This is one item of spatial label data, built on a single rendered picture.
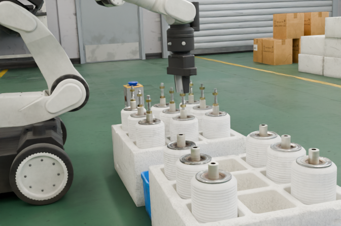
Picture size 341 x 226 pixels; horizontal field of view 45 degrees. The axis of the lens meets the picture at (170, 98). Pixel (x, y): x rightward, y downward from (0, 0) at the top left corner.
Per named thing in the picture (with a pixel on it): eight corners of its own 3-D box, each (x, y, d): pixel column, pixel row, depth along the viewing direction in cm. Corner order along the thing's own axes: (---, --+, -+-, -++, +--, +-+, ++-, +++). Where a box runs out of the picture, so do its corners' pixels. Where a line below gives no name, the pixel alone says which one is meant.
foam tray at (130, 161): (136, 207, 130) (133, 152, 127) (114, 167, 167) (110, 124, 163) (247, 187, 142) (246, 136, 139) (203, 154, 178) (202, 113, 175)
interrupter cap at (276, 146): (279, 155, 98) (279, 152, 98) (264, 146, 105) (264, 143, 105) (307, 151, 100) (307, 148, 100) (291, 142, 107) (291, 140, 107)
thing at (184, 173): (184, 243, 95) (181, 168, 91) (173, 224, 104) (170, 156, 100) (224, 236, 97) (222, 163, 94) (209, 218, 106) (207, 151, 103)
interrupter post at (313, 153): (312, 165, 90) (312, 151, 90) (305, 162, 92) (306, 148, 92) (321, 164, 91) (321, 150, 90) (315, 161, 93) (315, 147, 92)
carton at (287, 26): (304, 38, 494) (304, 12, 489) (286, 39, 487) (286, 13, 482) (289, 37, 522) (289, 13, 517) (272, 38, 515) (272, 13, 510)
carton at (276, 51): (292, 64, 495) (292, 38, 490) (274, 65, 489) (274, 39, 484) (279, 62, 523) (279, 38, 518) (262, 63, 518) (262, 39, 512)
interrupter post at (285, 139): (283, 150, 101) (283, 137, 101) (278, 147, 104) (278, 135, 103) (292, 149, 102) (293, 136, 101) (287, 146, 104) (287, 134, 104)
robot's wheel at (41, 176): (12, 210, 132) (5, 150, 129) (13, 204, 137) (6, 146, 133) (76, 200, 138) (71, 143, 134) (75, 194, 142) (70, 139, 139)
